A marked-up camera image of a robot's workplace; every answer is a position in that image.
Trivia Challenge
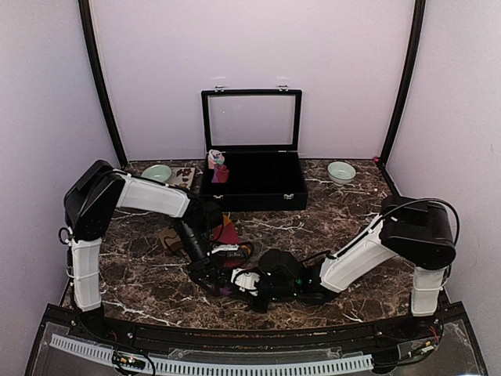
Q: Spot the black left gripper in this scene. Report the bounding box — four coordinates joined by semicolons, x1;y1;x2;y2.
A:
174;219;223;297

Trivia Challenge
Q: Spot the black left corner post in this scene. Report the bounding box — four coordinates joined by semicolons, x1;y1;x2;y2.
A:
77;0;128;167

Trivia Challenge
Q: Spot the pink white rolled sock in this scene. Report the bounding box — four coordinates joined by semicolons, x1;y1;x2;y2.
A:
207;149;225;170

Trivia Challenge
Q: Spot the black corner post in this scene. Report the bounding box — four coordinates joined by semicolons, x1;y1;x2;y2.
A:
77;0;128;167
379;0;427;166

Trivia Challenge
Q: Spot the green ceramic bowl on plate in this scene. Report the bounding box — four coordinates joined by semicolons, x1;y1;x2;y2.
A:
141;164;172;183

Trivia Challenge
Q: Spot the brown sock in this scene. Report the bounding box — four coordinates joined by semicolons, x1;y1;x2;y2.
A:
159;227;186;257

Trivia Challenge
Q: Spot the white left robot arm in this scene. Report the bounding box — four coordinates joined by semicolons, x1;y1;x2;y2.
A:
63;160;260;342

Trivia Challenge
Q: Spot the black compartment storage box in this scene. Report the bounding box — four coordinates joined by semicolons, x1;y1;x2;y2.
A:
200;87;308;212

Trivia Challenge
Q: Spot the green bowl at right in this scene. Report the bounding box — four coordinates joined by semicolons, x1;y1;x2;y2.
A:
327;161;356;186

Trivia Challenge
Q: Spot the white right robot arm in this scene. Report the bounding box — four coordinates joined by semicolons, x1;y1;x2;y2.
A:
230;195;460;340

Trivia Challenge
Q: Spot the white perforated front rail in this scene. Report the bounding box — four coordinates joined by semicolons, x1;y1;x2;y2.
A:
49;334;374;375

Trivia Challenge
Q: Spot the magenta purple rolled sock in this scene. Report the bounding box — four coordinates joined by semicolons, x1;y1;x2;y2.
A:
211;164;229;183

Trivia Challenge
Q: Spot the magenta striped sock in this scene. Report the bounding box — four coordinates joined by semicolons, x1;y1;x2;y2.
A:
213;215;253;297

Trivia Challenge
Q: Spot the black right corner post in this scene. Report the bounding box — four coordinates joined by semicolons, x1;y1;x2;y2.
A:
379;0;427;166

